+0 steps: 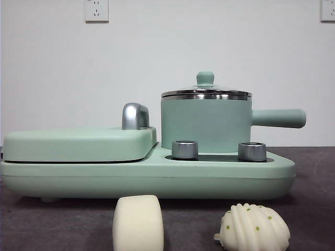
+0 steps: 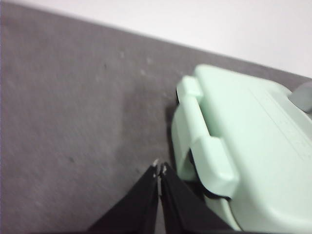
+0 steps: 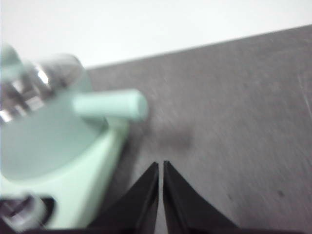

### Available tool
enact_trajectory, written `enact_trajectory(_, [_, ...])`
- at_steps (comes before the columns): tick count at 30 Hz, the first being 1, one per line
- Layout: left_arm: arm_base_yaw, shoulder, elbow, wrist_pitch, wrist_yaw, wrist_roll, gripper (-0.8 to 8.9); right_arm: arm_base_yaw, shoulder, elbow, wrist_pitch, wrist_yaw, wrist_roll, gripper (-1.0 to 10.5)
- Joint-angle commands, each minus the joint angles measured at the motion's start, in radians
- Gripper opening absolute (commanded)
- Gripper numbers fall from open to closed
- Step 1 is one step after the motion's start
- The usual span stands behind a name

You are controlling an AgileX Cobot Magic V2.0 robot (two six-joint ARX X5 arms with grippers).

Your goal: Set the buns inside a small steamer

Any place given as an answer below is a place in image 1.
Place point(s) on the glass pot lid green knob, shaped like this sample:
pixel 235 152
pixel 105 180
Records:
pixel 205 78

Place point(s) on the plain white steamed bun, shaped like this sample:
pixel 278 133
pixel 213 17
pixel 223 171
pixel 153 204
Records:
pixel 137 225

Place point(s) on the ridged white bun green dots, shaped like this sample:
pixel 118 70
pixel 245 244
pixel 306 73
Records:
pixel 251 227

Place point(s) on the silver control knob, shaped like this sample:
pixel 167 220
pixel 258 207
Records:
pixel 251 151
pixel 184 149

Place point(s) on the green breakfast machine base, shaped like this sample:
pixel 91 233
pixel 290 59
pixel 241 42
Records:
pixel 157 183

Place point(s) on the black control panel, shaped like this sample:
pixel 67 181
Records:
pixel 217 158

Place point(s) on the green griddle lid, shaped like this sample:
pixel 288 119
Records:
pixel 78 143

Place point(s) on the white wall socket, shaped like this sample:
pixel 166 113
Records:
pixel 328 10
pixel 96 10

